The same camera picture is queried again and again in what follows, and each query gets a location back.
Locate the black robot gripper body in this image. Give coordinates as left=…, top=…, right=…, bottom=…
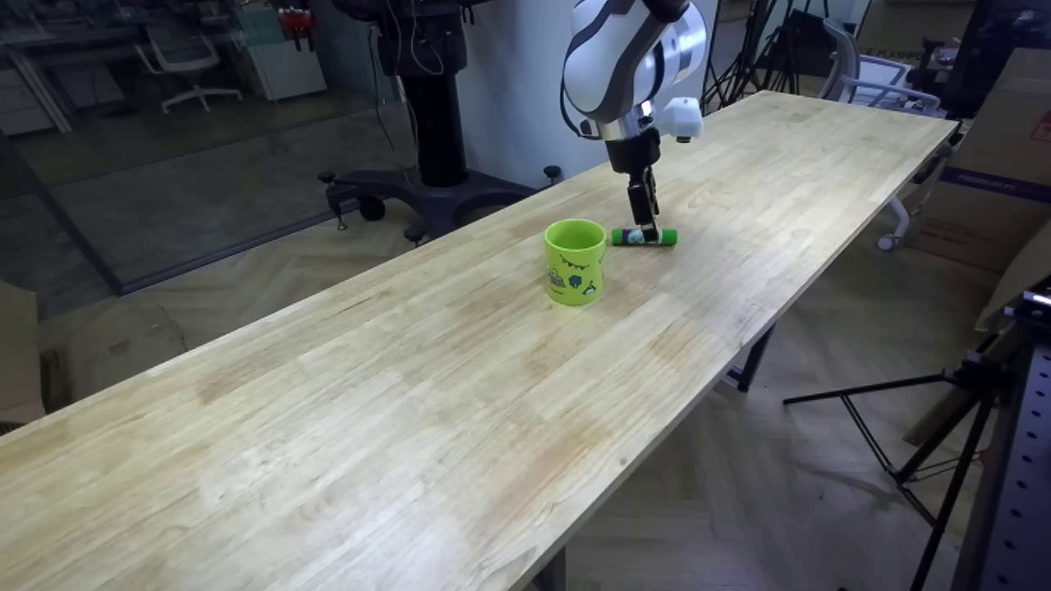
left=607, top=127, right=661, bottom=173

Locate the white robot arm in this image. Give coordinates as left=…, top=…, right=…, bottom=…
left=560, top=0, right=710, bottom=247

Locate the green cartoon mug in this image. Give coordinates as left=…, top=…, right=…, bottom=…
left=543, top=217, right=607, bottom=306

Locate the black tripod stand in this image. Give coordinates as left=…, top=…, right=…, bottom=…
left=786, top=278, right=1051, bottom=591

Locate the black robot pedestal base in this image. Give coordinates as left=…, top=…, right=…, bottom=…
left=318, top=0, right=532, bottom=243

